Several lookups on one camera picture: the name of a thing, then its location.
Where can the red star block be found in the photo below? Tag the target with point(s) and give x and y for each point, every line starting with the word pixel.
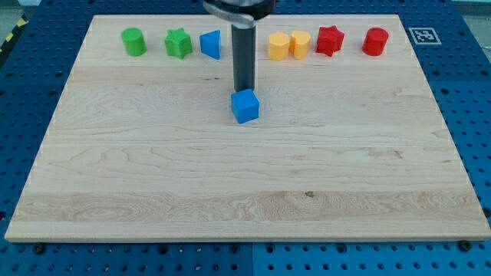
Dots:
pixel 329 40

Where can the yellow hexagon block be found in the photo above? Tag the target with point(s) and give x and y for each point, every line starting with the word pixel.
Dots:
pixel 278 46

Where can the red cylinder block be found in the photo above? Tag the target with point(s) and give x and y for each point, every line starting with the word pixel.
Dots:
pixel 375 41

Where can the blue cube block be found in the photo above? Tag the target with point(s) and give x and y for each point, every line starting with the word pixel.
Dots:
pixel 245 105

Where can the yellow heart block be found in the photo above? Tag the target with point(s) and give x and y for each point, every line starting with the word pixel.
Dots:
pixel 300 44

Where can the green cylinder block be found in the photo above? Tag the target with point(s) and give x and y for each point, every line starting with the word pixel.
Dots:
pixel 133 41

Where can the green star block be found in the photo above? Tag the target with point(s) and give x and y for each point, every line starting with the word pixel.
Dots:
pixel 178 43

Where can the white fiducial marker tag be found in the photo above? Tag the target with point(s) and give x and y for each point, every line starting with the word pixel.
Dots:
pixel 424 36

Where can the blue triangle block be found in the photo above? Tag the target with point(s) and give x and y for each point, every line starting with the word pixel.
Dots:
pixel 210 44

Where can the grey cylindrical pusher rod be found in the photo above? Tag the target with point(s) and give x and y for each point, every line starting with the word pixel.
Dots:
pixel 243 57

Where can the wooden board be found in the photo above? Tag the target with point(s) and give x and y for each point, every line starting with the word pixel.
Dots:
pixel 350 148

